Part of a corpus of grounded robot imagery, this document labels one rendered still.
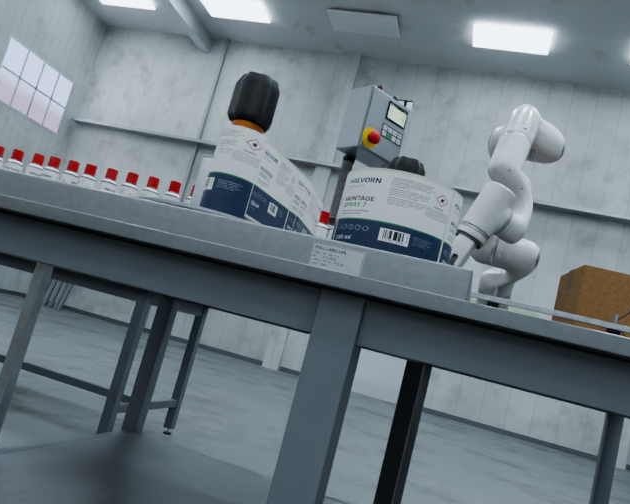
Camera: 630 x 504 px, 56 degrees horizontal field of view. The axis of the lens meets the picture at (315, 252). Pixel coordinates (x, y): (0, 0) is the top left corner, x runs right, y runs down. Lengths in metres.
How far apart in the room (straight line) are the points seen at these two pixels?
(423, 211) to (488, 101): 10.73
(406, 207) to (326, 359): 0.29
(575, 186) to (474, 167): 1.72
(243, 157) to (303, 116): 10.91
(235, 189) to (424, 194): 0.33
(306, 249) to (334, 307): 0.11
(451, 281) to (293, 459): 0.30
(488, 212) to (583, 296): 0.37
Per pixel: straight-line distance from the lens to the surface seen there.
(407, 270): 0.80
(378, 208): 0.93
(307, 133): 11.80
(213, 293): 0.83
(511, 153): 1.71
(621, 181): 11.37
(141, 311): 2.96
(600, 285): 1.78
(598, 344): 0.73
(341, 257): 0.82
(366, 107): 1.74
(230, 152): 1.07
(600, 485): 2.85
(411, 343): 0.76
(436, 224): 0.95
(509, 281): 2.17
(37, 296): 2.21
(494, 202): 1.59
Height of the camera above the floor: 0.74
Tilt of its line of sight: 8 degrees up
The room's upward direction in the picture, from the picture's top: 15 degrees clockwise
